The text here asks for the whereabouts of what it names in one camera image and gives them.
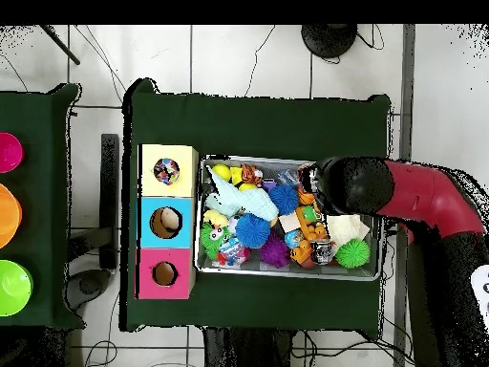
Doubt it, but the green spiky rubber ball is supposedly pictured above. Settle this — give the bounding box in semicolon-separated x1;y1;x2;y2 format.
334;238;371;270

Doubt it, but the pink plastic bowl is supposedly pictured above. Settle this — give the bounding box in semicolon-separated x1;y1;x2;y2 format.
0;131;25;174

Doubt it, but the silver drink can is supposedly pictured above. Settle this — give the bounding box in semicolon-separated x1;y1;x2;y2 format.
310;238;333;265

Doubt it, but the black round stand base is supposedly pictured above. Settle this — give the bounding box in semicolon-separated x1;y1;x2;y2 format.
300;24;358;59

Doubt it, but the black pole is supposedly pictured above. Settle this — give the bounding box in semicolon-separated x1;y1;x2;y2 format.
38;24;81;66

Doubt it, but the orange plastic bowl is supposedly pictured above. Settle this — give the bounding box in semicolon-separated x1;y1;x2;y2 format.
0;183;23;249

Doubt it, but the orange plastic building block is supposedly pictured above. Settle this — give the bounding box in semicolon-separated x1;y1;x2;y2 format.
291;223;330;266

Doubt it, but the green spiky monster toy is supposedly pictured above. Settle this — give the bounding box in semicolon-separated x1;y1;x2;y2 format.
198;222;230;261

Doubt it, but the yellow smooth ball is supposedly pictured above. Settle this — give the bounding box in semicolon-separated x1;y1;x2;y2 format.
210;163;233;183

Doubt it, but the wooden box with three holes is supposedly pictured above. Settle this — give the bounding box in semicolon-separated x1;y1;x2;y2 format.
135;142;200;300

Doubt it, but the purple knobbly ball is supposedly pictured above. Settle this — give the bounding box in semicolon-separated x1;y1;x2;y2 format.
259;232;292;269

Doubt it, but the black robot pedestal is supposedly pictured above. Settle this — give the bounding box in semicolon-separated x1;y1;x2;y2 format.
202;326;295;367

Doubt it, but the colourful dotted cloth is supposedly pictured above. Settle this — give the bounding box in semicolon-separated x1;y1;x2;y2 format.
153;157;181;186

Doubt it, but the grey stand base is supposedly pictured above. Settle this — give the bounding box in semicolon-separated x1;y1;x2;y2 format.
64;268;113;312

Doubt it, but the green plastic bowl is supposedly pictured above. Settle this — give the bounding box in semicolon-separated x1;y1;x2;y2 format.
0;259;34;317

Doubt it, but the light blue waffle cloth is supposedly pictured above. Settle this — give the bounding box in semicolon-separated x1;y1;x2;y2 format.
204;163;279;222

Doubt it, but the dark green table cloth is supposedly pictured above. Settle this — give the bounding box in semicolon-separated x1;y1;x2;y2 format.
119;77;393;332
0;82;85;330

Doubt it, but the orange tiger plush toy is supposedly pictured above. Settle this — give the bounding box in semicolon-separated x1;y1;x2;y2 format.
239;163;265;185

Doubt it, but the globe print ball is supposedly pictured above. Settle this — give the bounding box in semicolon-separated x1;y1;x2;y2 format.
284;228;306;249

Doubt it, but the shallow clear mesh bin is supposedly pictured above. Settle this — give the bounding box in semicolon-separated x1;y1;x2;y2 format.
194;153;387;282

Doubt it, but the black upright panel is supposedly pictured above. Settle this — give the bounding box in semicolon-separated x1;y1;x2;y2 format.
98;133;120;270

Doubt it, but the blue spiky rubber ball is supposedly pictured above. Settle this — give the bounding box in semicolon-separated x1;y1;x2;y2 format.
267;183;301;215
234;212;271;249

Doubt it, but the cream waffle cloth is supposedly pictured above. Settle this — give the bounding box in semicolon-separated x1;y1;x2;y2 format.
326;213;371;246

